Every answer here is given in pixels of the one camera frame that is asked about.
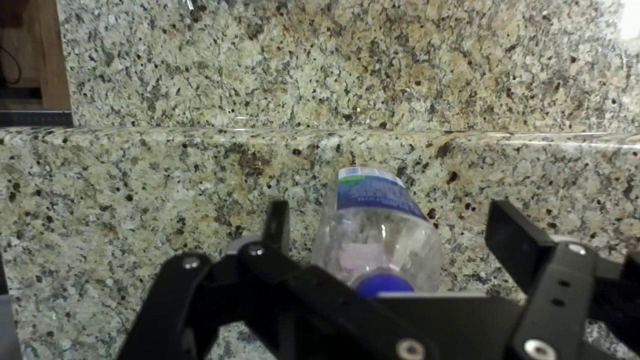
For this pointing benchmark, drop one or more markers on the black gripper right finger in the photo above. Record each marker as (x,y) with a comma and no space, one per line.
(557,278)

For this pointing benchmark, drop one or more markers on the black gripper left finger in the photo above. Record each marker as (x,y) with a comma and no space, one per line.
(192,296)

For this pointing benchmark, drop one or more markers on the clear water bottle blue label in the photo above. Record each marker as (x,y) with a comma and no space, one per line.
(375,236)

